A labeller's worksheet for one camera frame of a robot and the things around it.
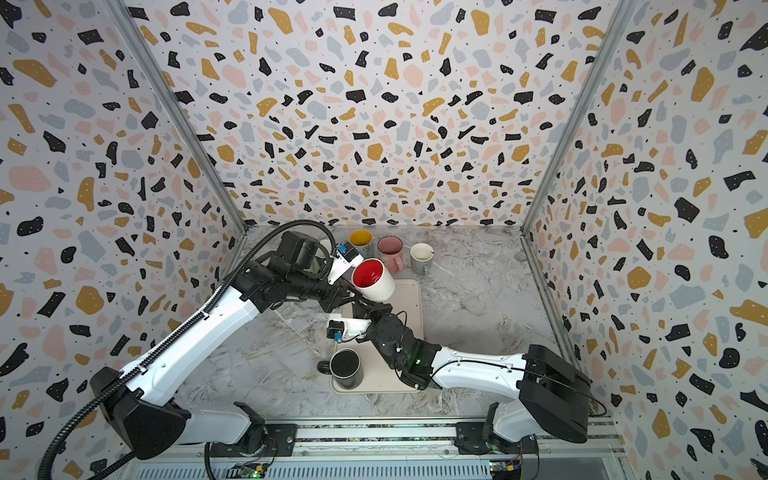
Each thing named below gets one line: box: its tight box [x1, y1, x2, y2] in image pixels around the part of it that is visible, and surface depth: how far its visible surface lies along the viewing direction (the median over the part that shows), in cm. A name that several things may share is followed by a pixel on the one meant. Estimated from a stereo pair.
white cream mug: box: [351, 257, 395, 303], surface depth 72 cm
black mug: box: [317, 348, 364, 389], surface depth 79 cm
